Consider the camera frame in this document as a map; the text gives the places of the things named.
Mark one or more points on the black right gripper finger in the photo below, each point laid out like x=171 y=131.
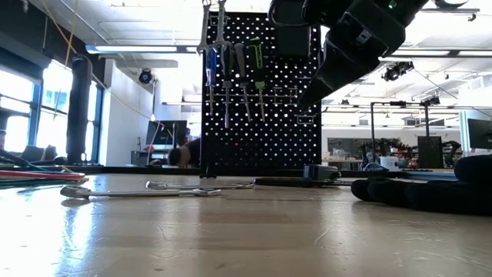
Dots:
x=330 y=73

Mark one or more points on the green black Craftsman screwdriver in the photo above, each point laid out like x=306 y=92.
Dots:
x=258 y=57

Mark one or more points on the silver combination wrench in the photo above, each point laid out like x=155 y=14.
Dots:
x=220 y=23
x=192 y=186
x=73 y=191
x=205 y=27

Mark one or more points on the black pegboard bin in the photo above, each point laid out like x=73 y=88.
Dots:
x=294 y=38

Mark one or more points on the fluorescent light fixture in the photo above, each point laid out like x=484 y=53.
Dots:
x=434 y=52
x=134 y=49

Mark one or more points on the black metal pegboard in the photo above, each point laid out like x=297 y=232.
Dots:
x=269 y=146

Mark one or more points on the white box device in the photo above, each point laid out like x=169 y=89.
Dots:
x=389 y=162

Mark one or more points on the black mesh computer case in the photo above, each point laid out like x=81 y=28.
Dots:
x=429 y=152

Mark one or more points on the blue metal beam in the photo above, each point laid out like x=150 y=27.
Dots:
x=432 y=175

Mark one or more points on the black computer monitor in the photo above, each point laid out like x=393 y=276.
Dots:
x=480 y=134
x=165 y=132

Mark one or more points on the person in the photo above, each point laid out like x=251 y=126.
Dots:
x=184 y=154

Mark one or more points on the black padded column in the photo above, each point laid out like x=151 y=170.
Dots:
x=78 y=115

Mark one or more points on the black ceiling mounted camera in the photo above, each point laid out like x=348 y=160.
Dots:
x=397 y=71

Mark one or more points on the black camera on pole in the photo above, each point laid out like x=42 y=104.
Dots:
x=430 y=101

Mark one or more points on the round black ceiling camera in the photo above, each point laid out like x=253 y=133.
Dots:
x=145 y=77

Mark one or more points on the black aluminium frame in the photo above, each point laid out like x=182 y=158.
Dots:
x=115 y=170

